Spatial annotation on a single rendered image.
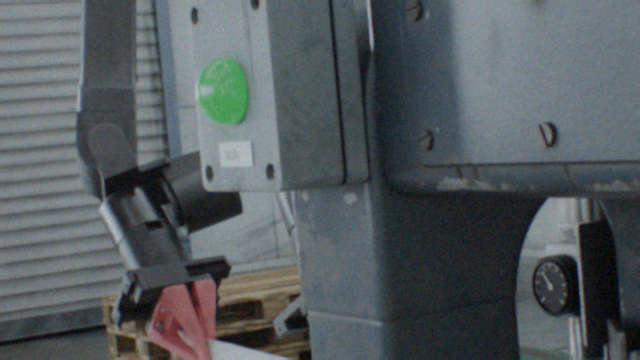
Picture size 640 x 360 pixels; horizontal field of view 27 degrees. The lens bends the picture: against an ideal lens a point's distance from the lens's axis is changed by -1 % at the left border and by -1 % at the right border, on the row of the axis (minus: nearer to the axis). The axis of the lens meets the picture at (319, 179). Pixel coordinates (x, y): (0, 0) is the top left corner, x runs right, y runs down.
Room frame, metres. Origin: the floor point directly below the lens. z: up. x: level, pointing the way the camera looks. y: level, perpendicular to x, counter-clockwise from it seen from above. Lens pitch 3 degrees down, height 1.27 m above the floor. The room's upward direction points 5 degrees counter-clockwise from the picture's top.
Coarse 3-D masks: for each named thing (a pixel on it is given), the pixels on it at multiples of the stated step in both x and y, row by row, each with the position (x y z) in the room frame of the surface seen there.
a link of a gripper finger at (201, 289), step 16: (144, 272) 1.16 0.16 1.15; (160, 272) 1.16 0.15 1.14; (176, 272) 1.17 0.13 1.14; (144, 288) 1.14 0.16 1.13; (160, 288) 1.15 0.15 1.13; (192, 288) 1.17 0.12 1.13; (208, 288) 1.17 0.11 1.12; (208, 304) 1.16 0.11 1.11; (208, 320) 1.15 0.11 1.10; (208, 336) 1.15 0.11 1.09
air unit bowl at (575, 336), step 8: (568, 320) 0.79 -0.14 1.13; (576, 320) 0.78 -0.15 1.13; (568, 328) 0.79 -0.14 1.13; (576, 328) 0.78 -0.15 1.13; (568, 336) 0.79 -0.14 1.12; (576, 336) 0.79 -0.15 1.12; (568, 344) 0.79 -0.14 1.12; (576, 344) 0.79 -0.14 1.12; (608, 344) 0.78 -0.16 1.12; (568, 352) 0.80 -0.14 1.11; (576, 352) 0.79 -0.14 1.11; (584, 352) 0.78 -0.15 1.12; (592, 352) 0.78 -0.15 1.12; (600, 352) 0.78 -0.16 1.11; (608, 352) 0.78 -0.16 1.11
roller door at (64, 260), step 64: (0, 0) 8.20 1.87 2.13; (64, 0) 8.41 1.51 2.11; (0, 64) 8.19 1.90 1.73; (64, 64) 8.39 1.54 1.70; (0, 128) 8.17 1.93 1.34; (64, 128) 8.37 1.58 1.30; (0, 192) 8.15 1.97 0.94; (64, 192) 8.36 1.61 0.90; (0, 256) 8.13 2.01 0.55; (64, 256) 8.34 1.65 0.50; (0, 320) 8.10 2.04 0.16; (64, 320) 8.29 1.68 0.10
